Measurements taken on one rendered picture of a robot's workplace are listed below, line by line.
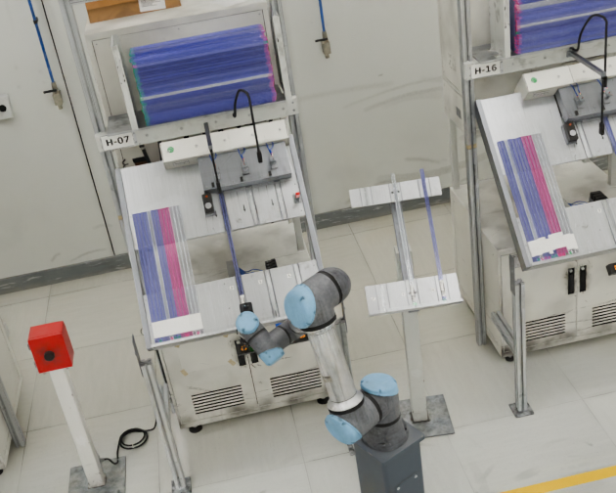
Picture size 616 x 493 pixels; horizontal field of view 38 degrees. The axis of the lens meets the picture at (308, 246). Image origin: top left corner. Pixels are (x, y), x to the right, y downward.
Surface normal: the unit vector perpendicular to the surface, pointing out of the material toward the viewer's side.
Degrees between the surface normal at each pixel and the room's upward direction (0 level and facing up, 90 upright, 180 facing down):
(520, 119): 45
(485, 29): 90
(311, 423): 0
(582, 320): 90
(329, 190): 90
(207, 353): 90
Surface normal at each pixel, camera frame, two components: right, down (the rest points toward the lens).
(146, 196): 0.03, -0.25
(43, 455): -0.14, -0.86
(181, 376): 0.17, 0.47
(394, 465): 0.59, 0.33
